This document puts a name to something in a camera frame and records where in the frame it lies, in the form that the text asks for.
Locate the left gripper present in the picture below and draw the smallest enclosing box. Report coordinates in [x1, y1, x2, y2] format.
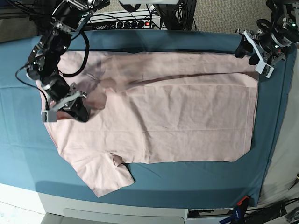
[235, 29, 286, 66]

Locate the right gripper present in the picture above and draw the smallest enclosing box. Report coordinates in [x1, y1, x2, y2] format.
[41, 76, 89, 123]

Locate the pink T-shirt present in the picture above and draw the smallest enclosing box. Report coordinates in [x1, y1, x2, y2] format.
[45, 51, 259, 197]

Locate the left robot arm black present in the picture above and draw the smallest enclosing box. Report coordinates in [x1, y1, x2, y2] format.
[247, 0, 299, 66]

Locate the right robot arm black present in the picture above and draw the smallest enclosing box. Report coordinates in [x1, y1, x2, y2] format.
[23, 0, 110, 123]

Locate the teal table cloth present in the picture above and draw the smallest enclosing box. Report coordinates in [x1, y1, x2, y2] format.
[0, 37, 296, 209]

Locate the black power strip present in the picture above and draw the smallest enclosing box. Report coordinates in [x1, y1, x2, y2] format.
[116, 20, 161, 30]

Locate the white cabinet under table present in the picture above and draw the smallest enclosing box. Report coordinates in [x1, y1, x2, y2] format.
[38, 193, 187, 224]

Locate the orange blue clamp bottom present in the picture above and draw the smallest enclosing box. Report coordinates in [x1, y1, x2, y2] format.
[219, 196, 251, 224]

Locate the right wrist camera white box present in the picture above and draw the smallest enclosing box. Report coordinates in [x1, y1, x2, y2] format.
[41, 91, 81, 123]

